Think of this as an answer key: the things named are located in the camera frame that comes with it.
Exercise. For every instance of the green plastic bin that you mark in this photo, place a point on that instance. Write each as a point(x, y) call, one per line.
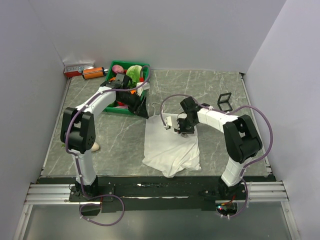
point(115, 107)

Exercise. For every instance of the black square frame stand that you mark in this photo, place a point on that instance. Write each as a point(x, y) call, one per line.
point(223, 102)

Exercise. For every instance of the white camisole garment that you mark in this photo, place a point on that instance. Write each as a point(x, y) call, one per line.
point(169, 152)

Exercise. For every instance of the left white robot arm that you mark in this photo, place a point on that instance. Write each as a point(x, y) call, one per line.
point(78, 131)

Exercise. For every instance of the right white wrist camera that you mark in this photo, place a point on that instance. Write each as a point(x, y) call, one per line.
point(171, 122)

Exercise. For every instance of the red white carton box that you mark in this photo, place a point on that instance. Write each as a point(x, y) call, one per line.
point(76, 70)

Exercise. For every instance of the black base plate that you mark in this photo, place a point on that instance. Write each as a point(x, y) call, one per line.
point(150, 193)

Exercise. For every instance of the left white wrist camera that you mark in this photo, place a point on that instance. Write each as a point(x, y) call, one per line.
point(143, 88)

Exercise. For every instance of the purple onion toy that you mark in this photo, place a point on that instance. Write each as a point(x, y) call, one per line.
point(117, 69)

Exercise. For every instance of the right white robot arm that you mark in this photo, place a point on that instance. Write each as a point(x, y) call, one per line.
point(241, 138)

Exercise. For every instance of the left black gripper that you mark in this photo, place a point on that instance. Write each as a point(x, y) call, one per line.
point(139, 108)

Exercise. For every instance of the green lettuce toy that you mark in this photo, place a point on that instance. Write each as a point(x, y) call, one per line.
point(134, 72)

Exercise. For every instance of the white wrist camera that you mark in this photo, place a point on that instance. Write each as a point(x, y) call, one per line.
point(143, 88)
point(171, 122)

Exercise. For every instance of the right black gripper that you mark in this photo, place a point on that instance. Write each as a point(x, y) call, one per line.
point(183, 131)

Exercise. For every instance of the orange cylinder bottle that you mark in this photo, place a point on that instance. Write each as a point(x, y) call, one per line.
point(92, 73)

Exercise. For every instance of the white radish toy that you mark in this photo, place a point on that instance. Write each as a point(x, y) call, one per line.
point(95, 147)

